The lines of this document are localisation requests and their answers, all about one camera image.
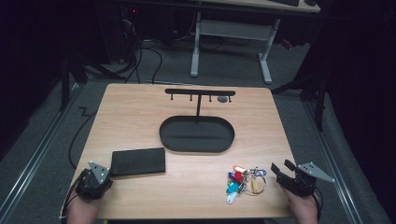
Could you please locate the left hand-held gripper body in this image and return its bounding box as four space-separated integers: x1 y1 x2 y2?
75 161 114 201

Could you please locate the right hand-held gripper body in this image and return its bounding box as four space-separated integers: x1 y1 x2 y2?
276 161 335 198

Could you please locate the key bunch with coloured tags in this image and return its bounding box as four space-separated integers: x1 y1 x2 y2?
225 164 268 205

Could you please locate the black key rack with tray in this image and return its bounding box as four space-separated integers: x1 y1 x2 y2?
159 88 236 154

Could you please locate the person's right hand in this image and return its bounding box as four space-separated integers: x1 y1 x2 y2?
281 186 319 224

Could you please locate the person's left hand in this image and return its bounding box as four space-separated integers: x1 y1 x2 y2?
66 193 103 224

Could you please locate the white-framed desk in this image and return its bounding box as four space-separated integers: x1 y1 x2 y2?
190 0 321 85

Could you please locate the black computer tower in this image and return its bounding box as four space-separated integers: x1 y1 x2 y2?
118 5 143 64

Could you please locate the black keyboard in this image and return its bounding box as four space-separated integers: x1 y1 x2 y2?
268 0 301 7

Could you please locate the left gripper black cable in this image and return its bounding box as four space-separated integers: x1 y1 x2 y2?
59 170 87 219

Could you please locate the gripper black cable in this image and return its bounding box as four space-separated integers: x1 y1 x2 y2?
59 170 87 219
312 186 325 222

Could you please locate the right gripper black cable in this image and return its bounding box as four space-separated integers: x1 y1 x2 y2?
312 186 325 222

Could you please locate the thin black floor cable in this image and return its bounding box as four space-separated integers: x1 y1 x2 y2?
67 109 98 171

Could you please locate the bundle of black floor cables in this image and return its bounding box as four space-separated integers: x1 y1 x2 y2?
110 38 163 85

